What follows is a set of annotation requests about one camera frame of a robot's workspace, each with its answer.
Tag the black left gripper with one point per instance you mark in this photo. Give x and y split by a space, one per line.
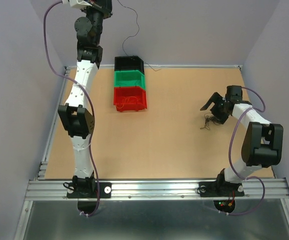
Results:
103 7

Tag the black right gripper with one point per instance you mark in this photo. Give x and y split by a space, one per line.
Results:
216 98

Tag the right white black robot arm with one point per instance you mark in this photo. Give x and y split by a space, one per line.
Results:
262 145

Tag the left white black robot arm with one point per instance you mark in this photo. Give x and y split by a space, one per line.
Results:
77 120

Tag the black plastic bin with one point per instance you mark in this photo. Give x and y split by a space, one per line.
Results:
128 63

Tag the green plastic bin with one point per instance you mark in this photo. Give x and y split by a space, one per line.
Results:
129 78

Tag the red plastic bin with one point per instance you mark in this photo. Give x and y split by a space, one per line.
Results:
132 98

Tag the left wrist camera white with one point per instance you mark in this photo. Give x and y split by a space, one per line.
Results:
78 4

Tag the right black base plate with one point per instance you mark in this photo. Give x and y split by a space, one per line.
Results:
208 189

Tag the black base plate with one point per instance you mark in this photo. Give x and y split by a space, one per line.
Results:
75 193
208 189

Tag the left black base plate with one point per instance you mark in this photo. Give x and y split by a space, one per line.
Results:
75 193

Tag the aluminium frame rail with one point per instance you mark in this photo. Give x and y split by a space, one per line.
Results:
146 190

